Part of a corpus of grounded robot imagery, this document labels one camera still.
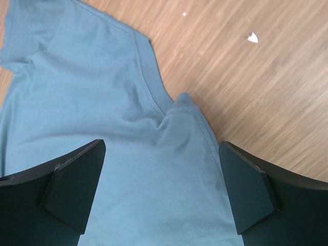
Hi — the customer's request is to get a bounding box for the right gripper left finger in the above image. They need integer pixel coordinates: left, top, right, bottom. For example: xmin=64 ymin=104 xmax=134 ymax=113
xmin=1 ymin=139 xmax=106 ymax=245

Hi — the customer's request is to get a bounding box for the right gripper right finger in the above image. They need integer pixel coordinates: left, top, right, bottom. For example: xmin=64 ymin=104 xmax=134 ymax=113
xmin=219 ymin=141 xmax=327 ymax=245

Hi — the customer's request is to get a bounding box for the blue-grey t shirt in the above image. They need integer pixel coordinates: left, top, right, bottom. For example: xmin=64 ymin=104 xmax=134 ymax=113
xmin=1 ymin=1 xmax=243 ymax=245

